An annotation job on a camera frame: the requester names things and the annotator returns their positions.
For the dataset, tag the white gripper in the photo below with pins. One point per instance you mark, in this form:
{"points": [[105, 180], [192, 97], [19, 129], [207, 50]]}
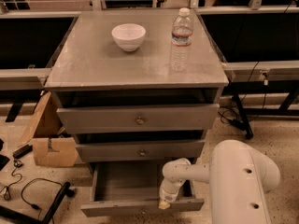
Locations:
{"points": [[167, 194]]}

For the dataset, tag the grey bottom drawer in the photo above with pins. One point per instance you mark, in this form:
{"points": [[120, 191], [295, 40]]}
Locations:
{"points": [[122, 188]]}

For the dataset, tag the grey drawer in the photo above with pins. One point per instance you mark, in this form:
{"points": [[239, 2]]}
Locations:
{"points": [[138, 151], [137, 118], [122, 188]]}

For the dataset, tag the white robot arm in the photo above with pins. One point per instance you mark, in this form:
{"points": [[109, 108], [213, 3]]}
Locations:
{"points": [[238, 177]]}

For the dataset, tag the grey middle drawer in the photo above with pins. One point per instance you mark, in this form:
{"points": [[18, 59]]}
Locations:
{"points": [[138, 151]]}

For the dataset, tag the grey wooden drawer cabinet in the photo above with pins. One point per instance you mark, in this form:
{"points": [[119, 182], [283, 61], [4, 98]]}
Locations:
{"points": [[92, 70]]}

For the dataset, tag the grey top drawer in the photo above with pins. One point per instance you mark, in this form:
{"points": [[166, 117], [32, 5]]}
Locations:
{"points": [[137, 118]]}

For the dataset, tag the black table leg right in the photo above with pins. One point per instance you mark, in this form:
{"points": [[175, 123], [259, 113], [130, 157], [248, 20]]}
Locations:
{"points": [[244, 120]]}

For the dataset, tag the brown cardboard box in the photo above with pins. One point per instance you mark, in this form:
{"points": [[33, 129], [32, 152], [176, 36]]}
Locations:
{"points": [[42, 133]]}

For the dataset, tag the black rectangular device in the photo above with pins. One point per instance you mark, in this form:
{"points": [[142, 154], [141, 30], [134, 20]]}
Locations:
{"points": [[22, 151]]}

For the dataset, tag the white ceramic bowl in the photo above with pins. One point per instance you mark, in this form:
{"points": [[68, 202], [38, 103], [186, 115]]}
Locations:
{"points": [[128, 36]]}

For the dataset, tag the clear plastic water bottle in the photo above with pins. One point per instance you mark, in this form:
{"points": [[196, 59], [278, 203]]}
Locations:
{"points": [[181, 40]]}

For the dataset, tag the black floor stand frame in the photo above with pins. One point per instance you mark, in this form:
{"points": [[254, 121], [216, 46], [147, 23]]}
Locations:
{"points": [[19, 218]]}

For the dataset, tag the grey metal rail right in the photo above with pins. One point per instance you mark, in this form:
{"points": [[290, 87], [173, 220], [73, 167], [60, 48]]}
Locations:
{"points": [[259, 71]]}

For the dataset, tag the grey metal rail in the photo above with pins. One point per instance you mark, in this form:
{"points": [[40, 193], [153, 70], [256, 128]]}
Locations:
{"points": [[259, 71], [23, 79]]}

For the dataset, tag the grey metal rail left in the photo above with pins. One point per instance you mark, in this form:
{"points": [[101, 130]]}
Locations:
{"points": [[23, 79]]}

